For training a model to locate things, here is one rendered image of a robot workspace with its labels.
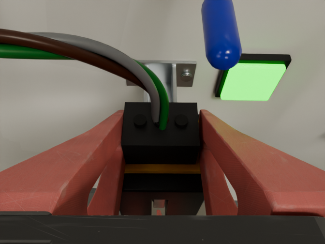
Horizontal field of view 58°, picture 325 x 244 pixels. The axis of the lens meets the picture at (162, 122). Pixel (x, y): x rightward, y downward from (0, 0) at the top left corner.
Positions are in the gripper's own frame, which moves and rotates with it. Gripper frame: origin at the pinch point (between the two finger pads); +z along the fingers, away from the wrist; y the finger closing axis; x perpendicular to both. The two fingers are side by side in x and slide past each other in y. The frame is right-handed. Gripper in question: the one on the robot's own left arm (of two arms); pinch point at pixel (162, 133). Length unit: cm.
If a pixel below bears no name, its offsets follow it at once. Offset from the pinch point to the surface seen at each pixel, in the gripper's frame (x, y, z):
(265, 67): 0.1, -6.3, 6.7
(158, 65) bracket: 0.3, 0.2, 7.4
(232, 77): 0.9, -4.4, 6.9
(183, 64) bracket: 0.3, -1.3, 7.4
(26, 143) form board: 10.7, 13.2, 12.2
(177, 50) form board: -0.7, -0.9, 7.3
